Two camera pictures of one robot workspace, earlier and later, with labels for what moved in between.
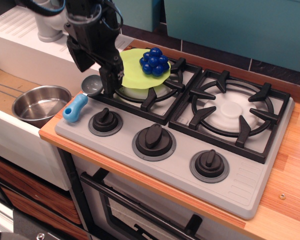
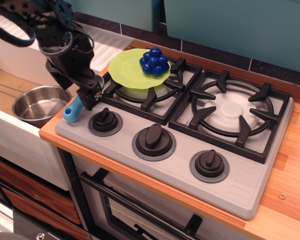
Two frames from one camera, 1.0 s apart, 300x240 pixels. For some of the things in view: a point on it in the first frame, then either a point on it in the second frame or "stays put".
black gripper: x=97 y=38 -> x=73 y=55
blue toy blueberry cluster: x=154 y=62 stays put
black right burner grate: x=238 y=115 stays put
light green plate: x=133 y=74 stays put
